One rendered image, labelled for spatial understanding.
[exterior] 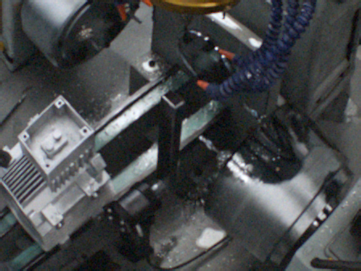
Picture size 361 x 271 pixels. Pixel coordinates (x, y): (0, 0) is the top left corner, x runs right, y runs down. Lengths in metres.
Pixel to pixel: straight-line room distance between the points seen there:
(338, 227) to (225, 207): 0.24
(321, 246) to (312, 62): 0.44
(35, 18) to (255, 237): 0.65
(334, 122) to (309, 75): 0.29
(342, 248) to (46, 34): 0.77
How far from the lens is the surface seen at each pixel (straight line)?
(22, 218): 1.39
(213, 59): 1.45
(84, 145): 1.24
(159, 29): 1.55
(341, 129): 1.72
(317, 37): 1.36
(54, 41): 1.44
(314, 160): 1.22
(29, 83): 1.74
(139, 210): 1.29
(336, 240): 1.15
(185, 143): 1.48
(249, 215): 1.23
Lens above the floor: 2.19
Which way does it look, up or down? 58 degrees down
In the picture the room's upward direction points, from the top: 6 degrees clockwise
